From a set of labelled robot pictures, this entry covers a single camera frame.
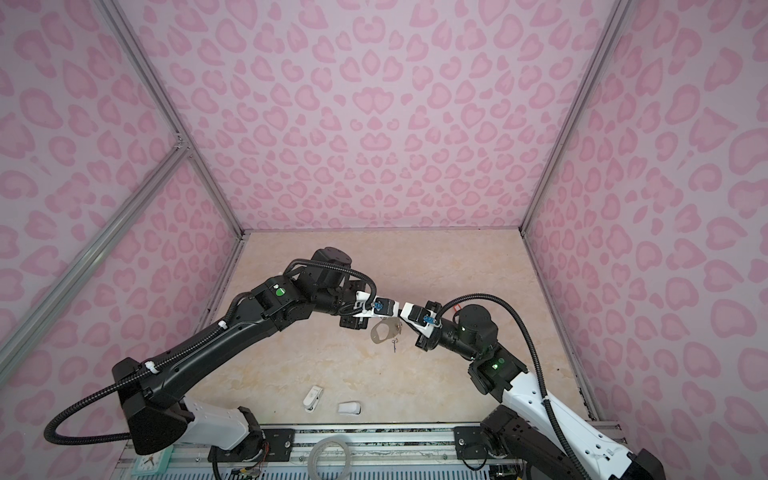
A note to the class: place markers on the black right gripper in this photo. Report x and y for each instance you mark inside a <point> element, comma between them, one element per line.
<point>424,343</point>

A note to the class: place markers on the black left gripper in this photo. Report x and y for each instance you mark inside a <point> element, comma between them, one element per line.
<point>356,322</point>

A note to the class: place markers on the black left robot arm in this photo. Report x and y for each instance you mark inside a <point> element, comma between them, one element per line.
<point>155,400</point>

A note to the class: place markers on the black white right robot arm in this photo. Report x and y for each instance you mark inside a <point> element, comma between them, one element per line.
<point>530,423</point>

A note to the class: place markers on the white rounded plastic piece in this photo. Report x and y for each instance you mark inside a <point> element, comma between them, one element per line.
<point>352,408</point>

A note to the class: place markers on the white clip device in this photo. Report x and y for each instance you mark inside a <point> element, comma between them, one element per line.
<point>312,398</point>

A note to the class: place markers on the small mint green clock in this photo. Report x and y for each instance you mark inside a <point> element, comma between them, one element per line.
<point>151,464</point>

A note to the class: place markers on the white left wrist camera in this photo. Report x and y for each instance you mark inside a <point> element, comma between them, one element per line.
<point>366,306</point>

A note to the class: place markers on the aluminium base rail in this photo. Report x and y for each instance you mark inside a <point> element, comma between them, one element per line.
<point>368,451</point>

